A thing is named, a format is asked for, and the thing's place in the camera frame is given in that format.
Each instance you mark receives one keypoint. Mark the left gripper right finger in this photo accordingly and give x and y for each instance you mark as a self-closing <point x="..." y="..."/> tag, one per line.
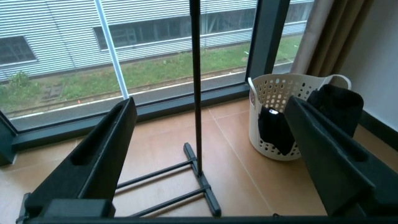
<point x="335" y="161"/>

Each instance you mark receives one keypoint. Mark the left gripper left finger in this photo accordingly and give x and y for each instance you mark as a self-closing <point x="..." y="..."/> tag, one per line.
<point x="93" y="161"/>

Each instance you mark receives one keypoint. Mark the black shorts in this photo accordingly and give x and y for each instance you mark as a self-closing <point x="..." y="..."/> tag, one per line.
<point x="339" y="105"/>

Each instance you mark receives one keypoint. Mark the white laundry basket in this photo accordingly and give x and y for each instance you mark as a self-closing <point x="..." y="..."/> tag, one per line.
<point x="273" y="87"/>

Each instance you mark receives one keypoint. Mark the black clothes rack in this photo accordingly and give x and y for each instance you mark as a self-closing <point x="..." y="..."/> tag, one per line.
<point x="196" y="62"/>

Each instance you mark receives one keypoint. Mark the beige curtain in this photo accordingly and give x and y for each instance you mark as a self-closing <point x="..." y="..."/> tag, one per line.
<point x="335" y="37"/>

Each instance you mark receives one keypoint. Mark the window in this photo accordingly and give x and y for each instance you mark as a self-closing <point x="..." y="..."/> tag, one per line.
<point x="265" y="37"/>

